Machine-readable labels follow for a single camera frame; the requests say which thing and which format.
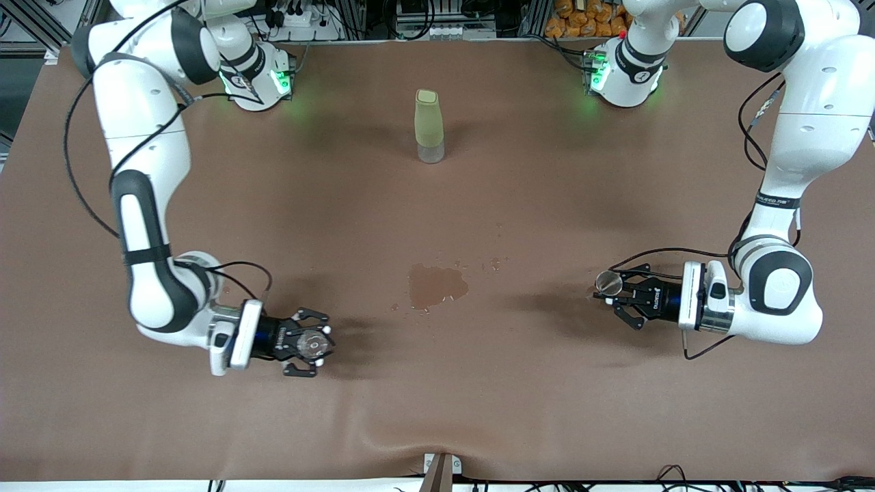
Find small clear glass cup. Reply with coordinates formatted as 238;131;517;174
301;329;330;360

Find spilled liquid puddle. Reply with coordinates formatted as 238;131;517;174
409;264;470;310

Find brown table mat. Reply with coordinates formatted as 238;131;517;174
0;38;875;482

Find green capped clear bottle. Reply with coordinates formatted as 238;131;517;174
414;89;445;164

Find orange bread buns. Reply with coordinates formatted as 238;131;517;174
545;0;633;38

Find white power strip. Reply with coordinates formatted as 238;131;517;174
263;5;342;42

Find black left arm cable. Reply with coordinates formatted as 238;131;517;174
608;72;802;361

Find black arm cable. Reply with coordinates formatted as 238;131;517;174
64;0;273;301
608;72;802;361

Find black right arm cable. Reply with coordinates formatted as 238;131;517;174
64;0;273;301

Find black floor cables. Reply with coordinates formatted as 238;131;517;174
653;465;875;492

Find metal clamp bracket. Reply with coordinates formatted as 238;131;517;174
424;452;463;492

